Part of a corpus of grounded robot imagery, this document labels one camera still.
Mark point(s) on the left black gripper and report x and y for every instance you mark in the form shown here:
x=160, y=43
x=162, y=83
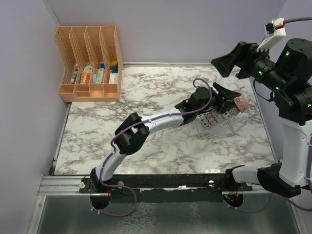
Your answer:
x=221, y=106

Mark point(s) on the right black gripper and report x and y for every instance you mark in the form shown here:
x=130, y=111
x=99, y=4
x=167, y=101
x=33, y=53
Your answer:
x=225, y=63

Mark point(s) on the green leaf pattern bowl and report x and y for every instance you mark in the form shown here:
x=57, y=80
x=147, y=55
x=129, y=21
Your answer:
x=241, y=102

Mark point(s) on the brown tile pattern bowl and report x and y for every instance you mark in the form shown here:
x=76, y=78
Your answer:
x=234, y=111

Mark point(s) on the blue triangle pattern bowl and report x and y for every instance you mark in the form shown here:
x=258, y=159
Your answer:
x=218, y=117

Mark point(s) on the red geometric pattern bowl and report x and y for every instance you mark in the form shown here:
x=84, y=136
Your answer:
x=211, y=119

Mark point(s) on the blue floral pattern bowl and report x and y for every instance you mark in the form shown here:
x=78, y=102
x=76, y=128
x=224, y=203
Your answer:
x=204, y=122

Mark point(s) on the red circle pattern bowl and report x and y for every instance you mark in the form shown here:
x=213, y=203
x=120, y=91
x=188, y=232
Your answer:
x=227, y=115

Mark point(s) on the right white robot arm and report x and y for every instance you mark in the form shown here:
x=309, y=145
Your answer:
x=293, y=173

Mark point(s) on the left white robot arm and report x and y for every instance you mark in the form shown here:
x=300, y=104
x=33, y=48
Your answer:
x=134, y=130

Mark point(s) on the orange plastic desk organizer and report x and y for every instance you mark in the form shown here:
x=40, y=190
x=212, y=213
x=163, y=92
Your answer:
x=93, y=63

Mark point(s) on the items in organizer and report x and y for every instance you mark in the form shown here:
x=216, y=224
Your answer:
x=98, y=75

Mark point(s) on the white wire dish rack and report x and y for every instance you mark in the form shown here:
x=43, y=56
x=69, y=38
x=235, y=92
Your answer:
x=233, y=125

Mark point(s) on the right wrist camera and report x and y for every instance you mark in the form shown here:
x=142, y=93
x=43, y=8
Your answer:
x=275, y=32

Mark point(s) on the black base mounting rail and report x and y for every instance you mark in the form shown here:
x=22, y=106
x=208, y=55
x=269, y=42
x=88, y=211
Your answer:
x=152, y=188

